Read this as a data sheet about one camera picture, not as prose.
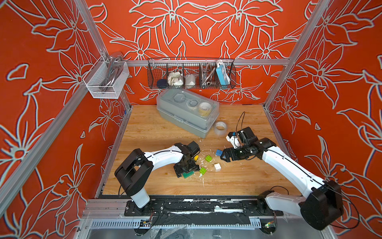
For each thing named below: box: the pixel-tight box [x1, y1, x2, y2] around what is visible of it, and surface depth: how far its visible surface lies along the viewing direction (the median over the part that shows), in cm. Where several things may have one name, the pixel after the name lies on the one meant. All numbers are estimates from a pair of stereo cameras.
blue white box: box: [215, 59, 231, 86], surface depth 89 cm
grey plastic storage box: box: [156, 89, 220, 139], surface depth 97 cm
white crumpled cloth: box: [167, 71, 184, 87], surface depth 92 cm
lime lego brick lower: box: [199, 167, 207, 175], surface depth 86 cm
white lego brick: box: [213, 162, 222, 172], surface depth 85 cm
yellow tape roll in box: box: [198, 102, 212, 118], surface depth 96 cm
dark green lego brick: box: [182, 170, 195, 179], surface depth 85 cm
